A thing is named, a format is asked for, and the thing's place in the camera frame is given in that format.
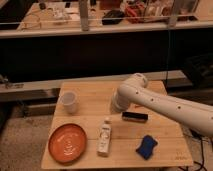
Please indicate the black striped box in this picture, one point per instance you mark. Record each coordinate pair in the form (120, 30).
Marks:
(132, 116)

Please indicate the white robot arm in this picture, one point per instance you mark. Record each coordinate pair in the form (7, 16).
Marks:
(196, 116)

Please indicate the orange ceramic bowl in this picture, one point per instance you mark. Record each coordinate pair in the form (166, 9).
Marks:
(67, 143)

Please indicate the white plastic cup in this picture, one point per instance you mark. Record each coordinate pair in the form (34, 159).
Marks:
(69, 101)

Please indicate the white lotion bottle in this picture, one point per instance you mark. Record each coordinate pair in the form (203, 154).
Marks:
(104, 138)

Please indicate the black bag on shelf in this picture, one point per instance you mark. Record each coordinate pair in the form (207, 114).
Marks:
(112, 17)

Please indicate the blue sponge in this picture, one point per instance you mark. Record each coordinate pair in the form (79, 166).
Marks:
(146, 147)

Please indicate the red items on shelf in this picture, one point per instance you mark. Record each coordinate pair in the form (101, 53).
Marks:
(135, 13)

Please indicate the metal rail beam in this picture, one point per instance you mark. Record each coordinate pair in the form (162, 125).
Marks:
(45, 89)

